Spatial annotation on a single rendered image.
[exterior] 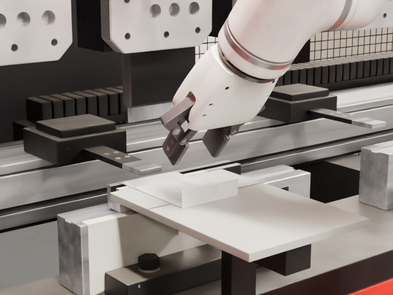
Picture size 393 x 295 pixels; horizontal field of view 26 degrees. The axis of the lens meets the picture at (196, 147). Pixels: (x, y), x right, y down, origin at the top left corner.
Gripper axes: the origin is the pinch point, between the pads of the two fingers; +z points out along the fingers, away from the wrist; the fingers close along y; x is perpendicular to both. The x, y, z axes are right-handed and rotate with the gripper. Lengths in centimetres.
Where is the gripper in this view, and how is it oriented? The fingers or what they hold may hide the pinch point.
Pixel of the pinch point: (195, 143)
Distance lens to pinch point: 103.0
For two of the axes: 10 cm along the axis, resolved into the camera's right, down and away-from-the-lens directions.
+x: 4.7, 7.7, -4.3
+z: -3.9, 6.2, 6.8
